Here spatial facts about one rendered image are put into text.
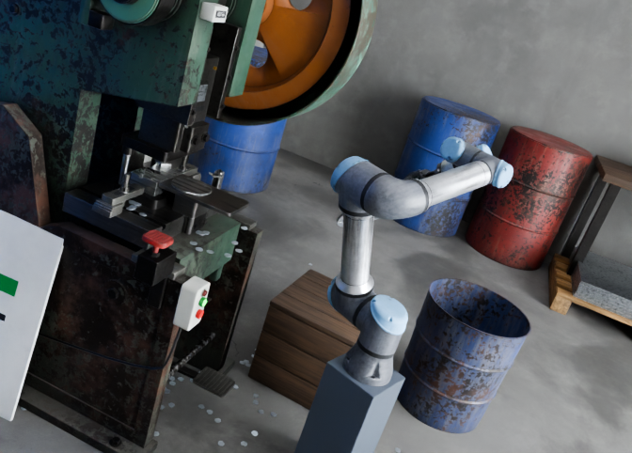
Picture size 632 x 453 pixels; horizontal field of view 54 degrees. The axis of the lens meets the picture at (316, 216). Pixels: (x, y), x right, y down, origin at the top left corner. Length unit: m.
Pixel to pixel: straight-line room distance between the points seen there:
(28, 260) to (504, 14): 3.83
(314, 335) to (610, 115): 3.27
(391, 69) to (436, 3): 0.59
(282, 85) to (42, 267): 0.94
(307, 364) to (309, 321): 0.17
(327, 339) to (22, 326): 1.00
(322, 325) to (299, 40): 0.99
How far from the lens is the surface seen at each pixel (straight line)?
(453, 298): 2.76
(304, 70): 2.09
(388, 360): 1.88
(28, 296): 2.03
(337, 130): 5.22
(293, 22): 2.14
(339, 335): 2.25
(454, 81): 4.98
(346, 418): 1.93
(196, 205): 1.90
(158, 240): 1.63
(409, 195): 1.58
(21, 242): 2.01
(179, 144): 1.87
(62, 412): 2.18
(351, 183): 1.62
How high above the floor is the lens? 1.49
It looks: 21 degrees down
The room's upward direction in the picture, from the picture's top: 18 degrees clockwise
